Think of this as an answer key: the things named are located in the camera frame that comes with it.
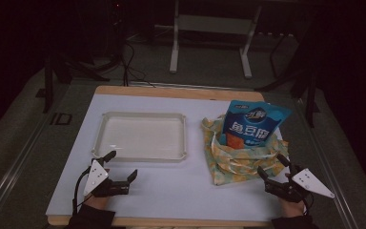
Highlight person's right hand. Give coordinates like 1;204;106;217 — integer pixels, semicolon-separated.
278;172;308;219

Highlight white table mat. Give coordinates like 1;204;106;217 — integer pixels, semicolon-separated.
45;93;288;223

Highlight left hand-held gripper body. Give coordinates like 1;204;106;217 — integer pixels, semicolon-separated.
82;158;131;198

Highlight blue snack packet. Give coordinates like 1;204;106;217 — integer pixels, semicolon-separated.
219;99;294;151

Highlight white plastic tray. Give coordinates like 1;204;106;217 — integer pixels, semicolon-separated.
91;111;188;164

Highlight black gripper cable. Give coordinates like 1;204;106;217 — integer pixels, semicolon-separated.
71;166;93;216
302;192;315;216

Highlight black floor cables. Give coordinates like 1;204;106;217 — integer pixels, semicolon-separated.
120;39;157;89

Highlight white metal stand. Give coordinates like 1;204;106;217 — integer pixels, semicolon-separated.
169;0;264;80

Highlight person's left hand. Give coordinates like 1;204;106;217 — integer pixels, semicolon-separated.
83;192;112;212

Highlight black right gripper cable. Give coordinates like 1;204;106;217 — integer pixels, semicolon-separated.
302;192;315;216

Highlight black metal stand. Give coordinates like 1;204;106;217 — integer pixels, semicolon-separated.
41;52;112;115
256;30;321;129

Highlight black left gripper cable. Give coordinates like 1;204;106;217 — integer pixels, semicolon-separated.
71;166;93;216

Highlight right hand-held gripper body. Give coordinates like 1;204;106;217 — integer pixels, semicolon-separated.
264;163;336;204

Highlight yellow green patterned cloth bag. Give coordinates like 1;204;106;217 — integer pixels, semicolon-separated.
200;115;291;187

